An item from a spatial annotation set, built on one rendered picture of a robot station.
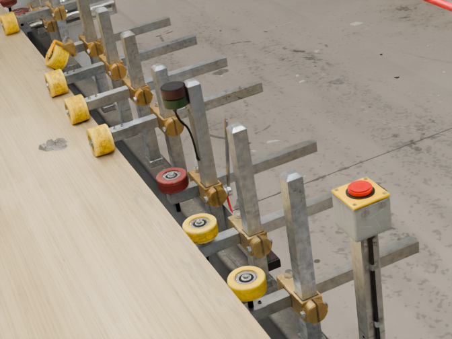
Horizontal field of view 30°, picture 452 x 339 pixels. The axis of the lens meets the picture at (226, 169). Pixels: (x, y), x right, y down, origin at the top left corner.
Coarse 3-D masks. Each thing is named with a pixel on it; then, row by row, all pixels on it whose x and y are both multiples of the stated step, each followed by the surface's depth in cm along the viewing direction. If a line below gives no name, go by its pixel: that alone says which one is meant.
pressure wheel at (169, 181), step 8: (168, 168) 219; (176, 168) 218; (160, 176) 216; (168, 176) 216; (176, 176) 215; (184, 176) 214; (160, 184) 214; (168, 184) 213; (176, 184) 213; (184, 184) 215; (168, 192) 214; (176, 192) 214; (176, 208) 220
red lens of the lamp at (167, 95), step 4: (184, 84) 201; (160, 88) 201; (184, 88) 201; (164, 92) 200; (168, 92) 199; (172, 92) 199; (176, 92) 199; (180, 92) 200; (184, 92) 201; (164, 96) 200; (168, 96) 200; (172, 96) 199; (176, 96) 199; (180, 96) 200
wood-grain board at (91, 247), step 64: (0, 64) 307; (0, 128) 258; (64, 128) 251; (0, 192) 223; (64, 192) 217; (128, 192) 212; (0, 256) 196; (64, 256) 192; (128, 256) 188; (192, 256) 184; (0, 320) 175; (64, 320) 172; (128, 320) 168; (192, 320) 166
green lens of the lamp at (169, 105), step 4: (164, 100) 201; (176, 100) 200; (180, 100) 200; (184, 100) 201; (164, 104) 202; (168, 104) 201; (172, 104) 200; (176, 104) 200; (180, 104) 201; (184, 104) 202; (168, 108) 202; (172, 108) 201; (176, 108) 201
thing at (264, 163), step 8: (296, 144) 230; (304, 144) 229; (312, 144) 229; (272, 152) 228; (280, 152) 227; (288, 152) 227; (296, 152) 228; (304, 152) 229; (312, 152) 230; (256, 160) 225; (264, 160) 225; (272, 160) 225; (280, 160) 227; (288, 160) 228; (232, 168) 223; (256, 168) 224; (264, 168) 225; (224, 176) 221; (232, 176) 222; (192, 184) 219; (224, 184) 222; (184, 192) 218; (192, 192) 219; (168, 200) 219; (176, 200) 218
